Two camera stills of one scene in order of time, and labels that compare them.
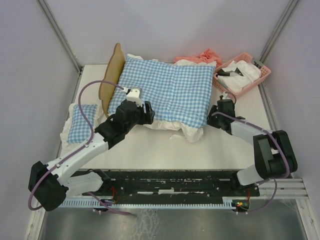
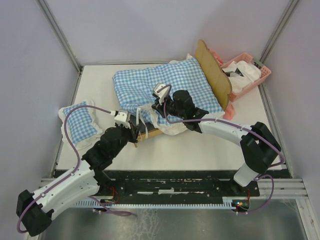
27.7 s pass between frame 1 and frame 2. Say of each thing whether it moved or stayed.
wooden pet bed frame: moved
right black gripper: moved
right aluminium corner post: stayed
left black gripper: moved
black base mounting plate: stayed
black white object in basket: stayed
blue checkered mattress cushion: moved
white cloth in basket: stayed
